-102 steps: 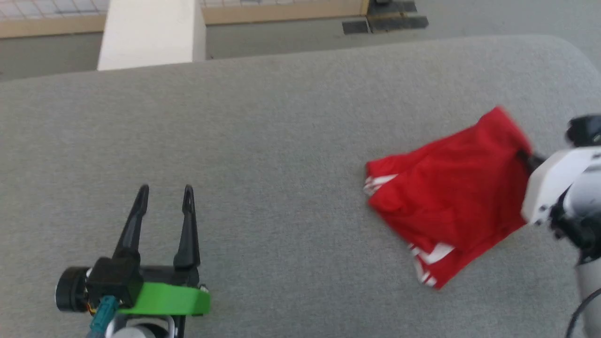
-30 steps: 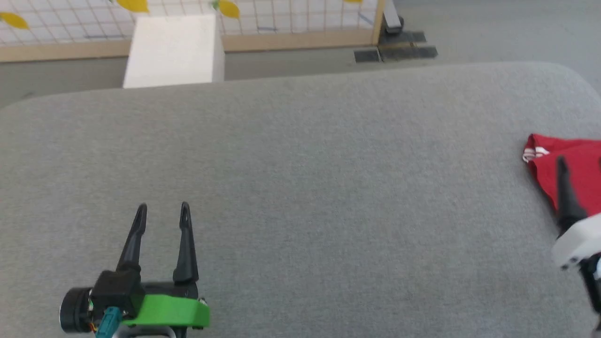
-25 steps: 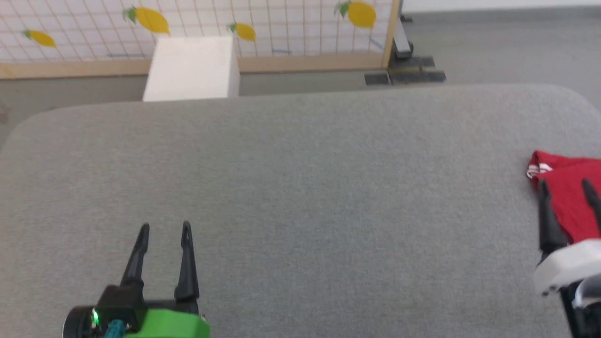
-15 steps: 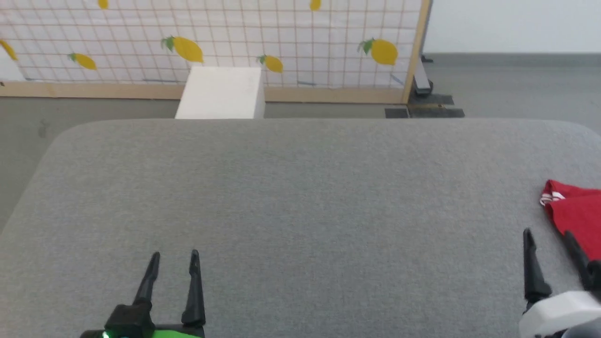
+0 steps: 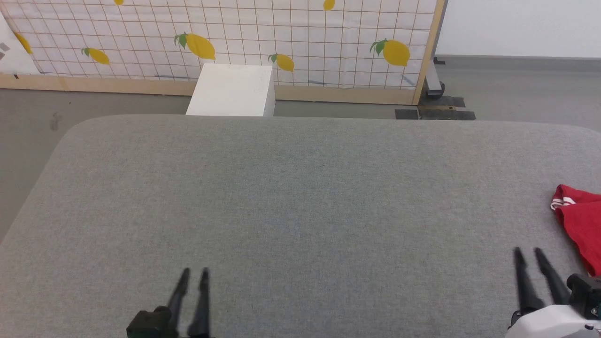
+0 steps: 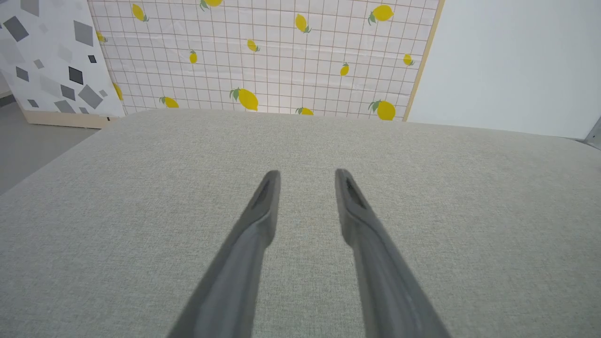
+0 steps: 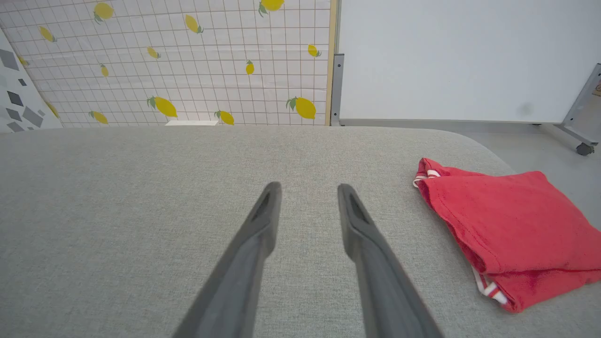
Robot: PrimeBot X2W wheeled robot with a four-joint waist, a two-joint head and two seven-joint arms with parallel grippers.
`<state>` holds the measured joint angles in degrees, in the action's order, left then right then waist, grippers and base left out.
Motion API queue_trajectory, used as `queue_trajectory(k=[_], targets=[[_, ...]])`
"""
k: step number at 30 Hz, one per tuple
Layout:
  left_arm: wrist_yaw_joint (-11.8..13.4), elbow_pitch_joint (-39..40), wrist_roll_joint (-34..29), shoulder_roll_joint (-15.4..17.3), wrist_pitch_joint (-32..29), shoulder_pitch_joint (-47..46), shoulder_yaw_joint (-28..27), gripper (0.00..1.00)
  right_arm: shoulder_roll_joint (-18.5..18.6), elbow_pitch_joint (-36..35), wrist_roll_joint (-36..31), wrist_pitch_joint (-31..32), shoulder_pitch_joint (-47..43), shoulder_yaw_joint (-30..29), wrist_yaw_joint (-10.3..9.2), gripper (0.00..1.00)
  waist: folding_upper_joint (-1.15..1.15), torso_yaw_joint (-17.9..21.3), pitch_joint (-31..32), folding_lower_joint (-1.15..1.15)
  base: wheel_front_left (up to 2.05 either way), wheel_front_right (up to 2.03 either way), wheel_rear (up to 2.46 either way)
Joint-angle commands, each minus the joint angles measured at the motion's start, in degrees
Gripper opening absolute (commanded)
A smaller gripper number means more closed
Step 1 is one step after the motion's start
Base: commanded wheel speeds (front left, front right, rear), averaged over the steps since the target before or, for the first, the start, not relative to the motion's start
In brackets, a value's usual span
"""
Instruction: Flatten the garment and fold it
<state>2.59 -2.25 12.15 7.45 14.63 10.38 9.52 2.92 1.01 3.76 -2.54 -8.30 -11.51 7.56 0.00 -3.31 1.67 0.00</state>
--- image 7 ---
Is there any grey geometric print panel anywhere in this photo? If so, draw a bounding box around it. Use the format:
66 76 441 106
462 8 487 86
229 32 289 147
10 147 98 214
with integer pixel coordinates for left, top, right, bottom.
0 27 63 134

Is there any red and white shirt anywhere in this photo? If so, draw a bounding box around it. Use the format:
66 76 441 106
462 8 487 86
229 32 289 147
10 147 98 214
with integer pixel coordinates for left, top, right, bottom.
413 157 601 314

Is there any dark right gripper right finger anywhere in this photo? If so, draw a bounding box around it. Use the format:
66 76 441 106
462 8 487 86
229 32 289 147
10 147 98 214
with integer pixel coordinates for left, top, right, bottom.
337 184 443 338

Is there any lemon print partition panel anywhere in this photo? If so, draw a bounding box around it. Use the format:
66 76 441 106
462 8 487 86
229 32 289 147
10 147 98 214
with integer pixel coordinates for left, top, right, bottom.
0 0 339 128

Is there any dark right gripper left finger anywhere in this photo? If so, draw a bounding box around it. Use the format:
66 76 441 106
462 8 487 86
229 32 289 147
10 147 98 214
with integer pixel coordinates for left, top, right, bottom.
172 182 283 338

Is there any white partition board on casters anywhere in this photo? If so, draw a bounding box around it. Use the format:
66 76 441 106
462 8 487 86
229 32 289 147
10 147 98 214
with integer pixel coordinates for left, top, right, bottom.
331 0 601 157

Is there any grey fabric sofa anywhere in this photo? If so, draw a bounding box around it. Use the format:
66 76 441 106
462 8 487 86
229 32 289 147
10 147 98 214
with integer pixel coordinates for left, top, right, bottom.
0 125 601 338

